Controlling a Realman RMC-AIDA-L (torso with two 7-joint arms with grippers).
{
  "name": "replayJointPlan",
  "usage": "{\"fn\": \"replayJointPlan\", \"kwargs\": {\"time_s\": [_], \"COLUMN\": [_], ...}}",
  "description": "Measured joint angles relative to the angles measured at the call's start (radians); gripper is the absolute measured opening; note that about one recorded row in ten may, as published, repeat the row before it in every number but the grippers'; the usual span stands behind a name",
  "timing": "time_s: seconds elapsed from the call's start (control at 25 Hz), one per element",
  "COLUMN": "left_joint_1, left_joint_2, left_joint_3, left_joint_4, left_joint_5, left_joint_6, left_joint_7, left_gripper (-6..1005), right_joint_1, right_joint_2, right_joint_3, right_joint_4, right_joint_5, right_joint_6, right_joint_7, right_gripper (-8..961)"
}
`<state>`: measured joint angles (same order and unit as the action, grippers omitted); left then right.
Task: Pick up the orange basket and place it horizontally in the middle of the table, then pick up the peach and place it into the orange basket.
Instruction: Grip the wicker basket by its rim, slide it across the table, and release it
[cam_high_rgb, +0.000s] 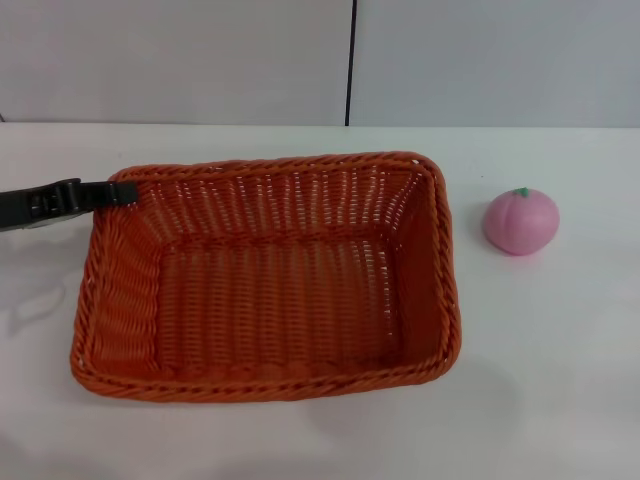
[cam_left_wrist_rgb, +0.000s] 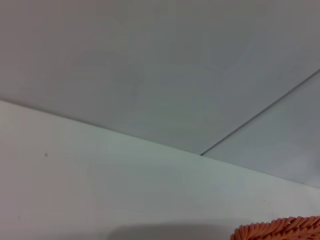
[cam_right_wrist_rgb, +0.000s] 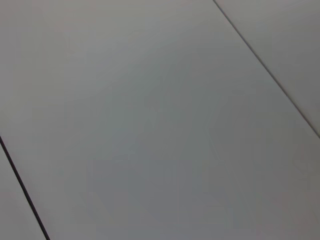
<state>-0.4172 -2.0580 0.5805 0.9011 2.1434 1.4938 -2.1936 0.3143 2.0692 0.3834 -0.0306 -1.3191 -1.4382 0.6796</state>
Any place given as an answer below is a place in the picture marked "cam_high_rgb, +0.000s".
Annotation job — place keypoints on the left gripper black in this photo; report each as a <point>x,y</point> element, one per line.
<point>35,207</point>

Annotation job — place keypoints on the orange woven plastic basket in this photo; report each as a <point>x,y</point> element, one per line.
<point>280,300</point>

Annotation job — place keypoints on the pink peach toy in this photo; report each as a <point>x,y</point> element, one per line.
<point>521,225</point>

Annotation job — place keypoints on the black vertical wall seam strip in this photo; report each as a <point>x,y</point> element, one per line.
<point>351,60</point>

